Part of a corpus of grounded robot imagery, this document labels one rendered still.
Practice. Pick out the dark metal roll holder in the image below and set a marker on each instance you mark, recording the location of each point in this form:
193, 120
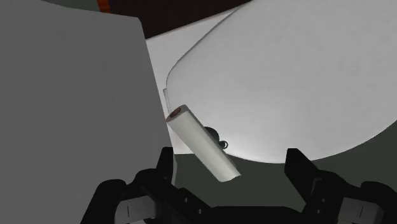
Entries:
214, 134

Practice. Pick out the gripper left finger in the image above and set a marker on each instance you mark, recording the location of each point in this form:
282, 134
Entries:
149, 192

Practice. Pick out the white toilet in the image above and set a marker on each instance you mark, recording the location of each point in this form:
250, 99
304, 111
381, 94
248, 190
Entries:
279, 77

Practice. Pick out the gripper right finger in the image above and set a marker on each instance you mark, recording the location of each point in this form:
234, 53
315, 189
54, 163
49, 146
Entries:
325, 192

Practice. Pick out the white paper roll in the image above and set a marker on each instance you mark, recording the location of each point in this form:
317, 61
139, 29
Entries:
201, 144

